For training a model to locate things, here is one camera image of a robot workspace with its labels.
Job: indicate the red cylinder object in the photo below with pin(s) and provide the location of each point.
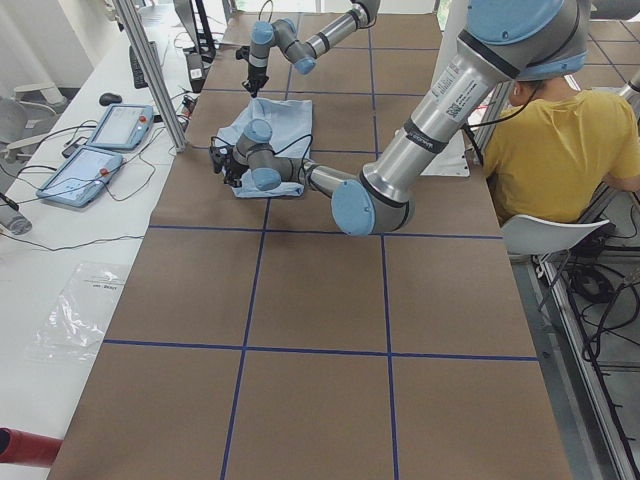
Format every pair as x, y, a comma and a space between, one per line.
28, 449

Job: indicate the black computer mouse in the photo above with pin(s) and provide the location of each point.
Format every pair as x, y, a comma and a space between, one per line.
107, 99

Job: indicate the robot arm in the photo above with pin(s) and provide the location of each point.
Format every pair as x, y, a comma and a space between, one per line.
303, 55
500, 41

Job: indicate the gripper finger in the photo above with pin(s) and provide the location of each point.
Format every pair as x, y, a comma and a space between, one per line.
252, 89

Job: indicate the lower teach pendant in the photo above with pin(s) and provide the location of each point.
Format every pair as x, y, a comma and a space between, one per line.
82, 177

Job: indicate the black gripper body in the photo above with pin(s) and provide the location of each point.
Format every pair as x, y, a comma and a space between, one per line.
257, 74
233, 172

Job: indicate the teach pendant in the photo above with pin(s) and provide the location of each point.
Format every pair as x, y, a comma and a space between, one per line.
82, 177
122, 127

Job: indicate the clear plastic bag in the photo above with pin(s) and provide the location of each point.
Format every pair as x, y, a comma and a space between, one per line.
74, 329

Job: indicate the person in yellow shirt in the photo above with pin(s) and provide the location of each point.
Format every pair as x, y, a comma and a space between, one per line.
556, 146

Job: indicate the light blue button-up shirt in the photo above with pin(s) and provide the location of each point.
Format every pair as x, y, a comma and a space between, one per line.
291, 123

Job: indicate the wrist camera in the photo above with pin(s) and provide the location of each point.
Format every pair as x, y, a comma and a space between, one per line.
220, 153

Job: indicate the upper teach pendant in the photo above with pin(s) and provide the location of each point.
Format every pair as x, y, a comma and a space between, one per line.
122, 127

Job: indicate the aluminium frame post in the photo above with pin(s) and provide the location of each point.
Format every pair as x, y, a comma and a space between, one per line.
150, 64

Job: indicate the white chair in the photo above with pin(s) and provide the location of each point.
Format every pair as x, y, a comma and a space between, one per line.
528, 235

